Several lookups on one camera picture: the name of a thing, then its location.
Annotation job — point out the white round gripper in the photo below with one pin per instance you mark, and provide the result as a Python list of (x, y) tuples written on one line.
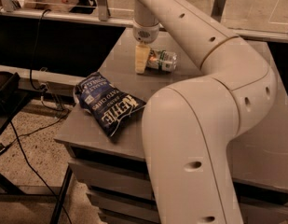
[(145, 33)]

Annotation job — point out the silver green 7up can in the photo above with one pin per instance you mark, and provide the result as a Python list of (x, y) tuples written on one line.
[(162, 60)]

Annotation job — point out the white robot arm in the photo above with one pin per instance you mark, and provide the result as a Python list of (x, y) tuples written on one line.
[(187, 125)]

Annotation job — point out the blue Kettle chips bag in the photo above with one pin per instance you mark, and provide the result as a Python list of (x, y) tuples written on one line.
[(106, 103)]

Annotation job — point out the grey drawer cabinet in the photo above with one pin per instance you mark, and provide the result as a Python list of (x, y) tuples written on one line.
[(114, 168)]

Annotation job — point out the black side table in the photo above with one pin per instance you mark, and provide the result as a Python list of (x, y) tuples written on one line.
[(11, 102)]

